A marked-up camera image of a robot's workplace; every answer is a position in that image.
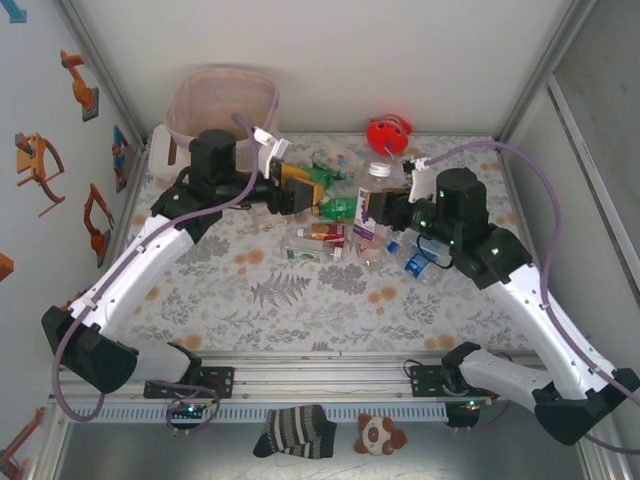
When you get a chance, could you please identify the clear bottle purple label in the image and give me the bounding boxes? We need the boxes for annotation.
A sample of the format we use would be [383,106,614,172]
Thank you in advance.
[351,160,401,251]

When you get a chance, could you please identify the green plastic soda bottle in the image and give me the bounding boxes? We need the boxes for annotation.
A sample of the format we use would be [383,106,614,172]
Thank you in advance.
[294,163,351,190]
[309,195,361,223]

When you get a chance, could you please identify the red label plastic bottle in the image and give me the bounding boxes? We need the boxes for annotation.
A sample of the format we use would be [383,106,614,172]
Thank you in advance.
[295,222,349,250]

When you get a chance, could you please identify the square clear bottle blue label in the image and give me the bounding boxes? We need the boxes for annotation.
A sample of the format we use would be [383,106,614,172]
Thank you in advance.
[414,234,451,261]

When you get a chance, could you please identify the orange label plastic bottle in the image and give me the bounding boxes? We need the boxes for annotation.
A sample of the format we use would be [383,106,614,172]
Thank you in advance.
[357,239,390,271]

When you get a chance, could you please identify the clear bottle green label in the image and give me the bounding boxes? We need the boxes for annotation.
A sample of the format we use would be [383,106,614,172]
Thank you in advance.
[280,234,346,265]

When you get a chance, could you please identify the blue cap blue label bottle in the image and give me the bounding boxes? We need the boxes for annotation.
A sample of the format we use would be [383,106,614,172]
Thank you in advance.
[387,241,444,287]

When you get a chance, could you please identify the beige mesh waste bin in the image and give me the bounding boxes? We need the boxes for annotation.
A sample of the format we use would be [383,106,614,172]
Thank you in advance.
[163,64,281,174]

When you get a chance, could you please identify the clear bag of colourful caps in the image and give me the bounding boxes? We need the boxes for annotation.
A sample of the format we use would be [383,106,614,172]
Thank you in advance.
[309,144,369,181]

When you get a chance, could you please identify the red round plastic toy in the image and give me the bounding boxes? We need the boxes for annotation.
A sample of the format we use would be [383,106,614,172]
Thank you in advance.
[366,114,414,156]

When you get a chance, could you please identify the white plastic box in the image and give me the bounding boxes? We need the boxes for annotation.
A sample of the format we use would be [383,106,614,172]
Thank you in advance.
[148,124,191,174]

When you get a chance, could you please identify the floral patterned tablecloth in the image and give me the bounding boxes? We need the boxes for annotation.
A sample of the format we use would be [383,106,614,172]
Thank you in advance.
[97,132,551,354]

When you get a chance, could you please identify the small circuit board green LED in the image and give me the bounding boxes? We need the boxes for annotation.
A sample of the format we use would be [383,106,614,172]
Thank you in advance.
[447,398,496,417]
[166,398,214,420]

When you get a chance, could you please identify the brown white plush toy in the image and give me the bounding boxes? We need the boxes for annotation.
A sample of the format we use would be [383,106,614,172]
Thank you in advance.
[355,412,409,458]

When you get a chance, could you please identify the black white striped sock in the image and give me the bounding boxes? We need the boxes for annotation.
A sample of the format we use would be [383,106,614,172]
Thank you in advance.
[252,403,339,460]

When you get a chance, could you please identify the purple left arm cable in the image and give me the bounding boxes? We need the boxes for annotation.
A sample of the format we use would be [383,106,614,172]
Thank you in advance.
[52,112,261,437]

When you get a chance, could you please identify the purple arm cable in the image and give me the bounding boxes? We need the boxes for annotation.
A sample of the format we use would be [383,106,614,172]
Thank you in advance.
[427,141,640,455]
[52,112,261,437]

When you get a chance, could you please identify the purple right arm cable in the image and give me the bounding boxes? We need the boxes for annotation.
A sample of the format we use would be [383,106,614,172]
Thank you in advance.
[427,141,640,455]

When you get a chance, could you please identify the blue orange wall sticker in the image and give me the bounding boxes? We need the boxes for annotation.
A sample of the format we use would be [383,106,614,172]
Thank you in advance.
[110,124,132,194]

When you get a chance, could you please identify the aluminium frame post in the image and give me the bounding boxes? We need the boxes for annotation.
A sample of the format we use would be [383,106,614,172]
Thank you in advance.
[58,0,151,151]
[493,0,600,151]

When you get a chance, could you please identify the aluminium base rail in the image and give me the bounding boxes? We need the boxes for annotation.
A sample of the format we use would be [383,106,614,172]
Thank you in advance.
[48,349,551,401]

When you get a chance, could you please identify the orange gripper wall sticker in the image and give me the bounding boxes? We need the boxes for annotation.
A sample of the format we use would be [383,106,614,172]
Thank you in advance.
[13,132,67,217]

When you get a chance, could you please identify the white slotted cable duct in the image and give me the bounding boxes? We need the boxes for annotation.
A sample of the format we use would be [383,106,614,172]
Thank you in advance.
[69,403,449,423]

